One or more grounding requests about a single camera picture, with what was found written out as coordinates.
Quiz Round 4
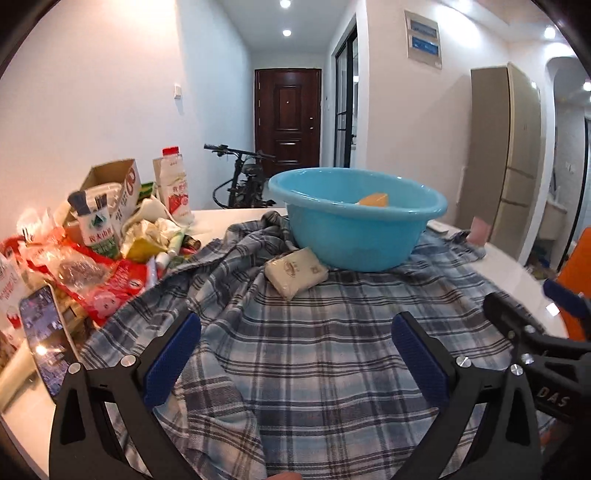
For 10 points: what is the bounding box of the black framed glass door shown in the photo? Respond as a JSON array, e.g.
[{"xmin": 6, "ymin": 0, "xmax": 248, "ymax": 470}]
[{"xmin": 333, "ymin": 14, "xmax": 360, "ymax": 169}]

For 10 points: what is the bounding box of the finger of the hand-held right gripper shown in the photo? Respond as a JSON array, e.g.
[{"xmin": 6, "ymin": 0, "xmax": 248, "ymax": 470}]
[
  {"xmin": 482, "ymin": 292, "xmax": 550, "ymax": 352},
  {"xmin": 542, "ymin": 278, "xmax": 591, "ymax": 324}
]

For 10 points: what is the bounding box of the red and white carton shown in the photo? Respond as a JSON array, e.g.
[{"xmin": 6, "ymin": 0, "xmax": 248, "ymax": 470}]
[{"xmin": 0, "ymin": 251, "xmax": 24, "ymax": 333}]

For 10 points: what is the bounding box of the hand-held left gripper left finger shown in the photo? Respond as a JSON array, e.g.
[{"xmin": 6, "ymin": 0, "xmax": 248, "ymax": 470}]
[{"xmin": 48, "ymin": 311, "xmax": 204, "ymax": 480}]

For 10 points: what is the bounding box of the beige refrigerator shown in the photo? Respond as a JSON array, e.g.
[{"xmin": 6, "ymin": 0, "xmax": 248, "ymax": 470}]
[{"xmin": 455, "ymin": 62, "xmax": 543, "ymax": 266}]

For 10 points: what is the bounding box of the milk bottle with red cap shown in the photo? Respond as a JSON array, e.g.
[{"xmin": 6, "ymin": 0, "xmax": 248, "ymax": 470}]
[{"xmin": 153, "ymin": 147, "xmax": 194, "ymax": 222}]

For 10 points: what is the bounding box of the orange chair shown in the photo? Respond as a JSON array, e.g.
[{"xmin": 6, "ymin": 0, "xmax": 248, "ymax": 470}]
[{"xmin": 556, "ymin": 237, "xmax": 591, "ymax": 342}]

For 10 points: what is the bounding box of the bathroom sink cabinet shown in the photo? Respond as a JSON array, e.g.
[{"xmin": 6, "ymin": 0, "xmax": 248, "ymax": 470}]
[{"xmin": 540, "ymin": 203, "xmax": 568, "ymax": 241}]

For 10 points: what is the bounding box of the black electric bicycle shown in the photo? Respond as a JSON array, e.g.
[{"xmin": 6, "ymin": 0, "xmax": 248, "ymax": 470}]
[{"xmin": 204, "ymin": 144, "xmax": 278, "ymax": 209}]

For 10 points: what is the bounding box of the dark red entrance door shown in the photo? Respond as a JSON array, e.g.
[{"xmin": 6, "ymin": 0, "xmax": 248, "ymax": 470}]
[{"xmin": 255, "ymin": 68, "xmax": 322, "ymax": 166}]

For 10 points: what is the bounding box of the smartphone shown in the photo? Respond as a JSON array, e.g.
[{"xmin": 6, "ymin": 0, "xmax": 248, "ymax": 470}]
[{"xmin": 18, "ymin": 284, "xmax": 81, "ymax": 400}]

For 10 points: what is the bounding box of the wall electrical panel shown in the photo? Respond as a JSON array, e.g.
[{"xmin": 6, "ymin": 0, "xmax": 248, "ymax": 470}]
[{"xmin": 404, "ymin": 9, "xmax": 443, "ymax": 70}]

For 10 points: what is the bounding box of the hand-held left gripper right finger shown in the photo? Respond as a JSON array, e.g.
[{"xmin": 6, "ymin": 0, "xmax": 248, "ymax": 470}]
[{"xmin": 390, "ymin": 311, "xmax": 542, "ymax": 480}]

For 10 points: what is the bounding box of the light blue plastic basin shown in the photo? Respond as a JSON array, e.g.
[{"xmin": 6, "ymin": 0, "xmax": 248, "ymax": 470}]
[{"xmin": 268, "ymin": 167, "xmax": 448, "ymax": 272}]

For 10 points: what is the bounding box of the beige tissue pack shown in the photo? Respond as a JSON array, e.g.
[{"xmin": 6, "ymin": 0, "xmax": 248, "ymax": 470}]
[{"xmin": 264, "ymin": 247, "xmax": 329, "ymax": 302}]

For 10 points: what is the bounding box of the open cardboard box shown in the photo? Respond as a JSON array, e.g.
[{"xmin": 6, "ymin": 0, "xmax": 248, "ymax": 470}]
[{"xmin": 69, "ymin": 159, "xmax": 141, "ymax": 232}]

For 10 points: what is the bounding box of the red plastic snack packet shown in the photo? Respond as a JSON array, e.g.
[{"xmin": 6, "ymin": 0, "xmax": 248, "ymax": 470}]
[{"xmin": 28, "ymin": 240, "xmax": 148, "ymax": 324}]

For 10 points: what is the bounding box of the grey plaid cloth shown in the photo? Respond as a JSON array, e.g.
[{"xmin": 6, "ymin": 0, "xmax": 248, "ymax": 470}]
[{"xmin": 81, "ymin": 210, "xmax": 555, "ymax": 480}]

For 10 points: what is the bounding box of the pink cup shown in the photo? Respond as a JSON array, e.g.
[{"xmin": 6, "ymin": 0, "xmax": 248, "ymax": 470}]
[{"xmin": 467, "ymin": 218, "xmax": 492, "ymax": 244}]

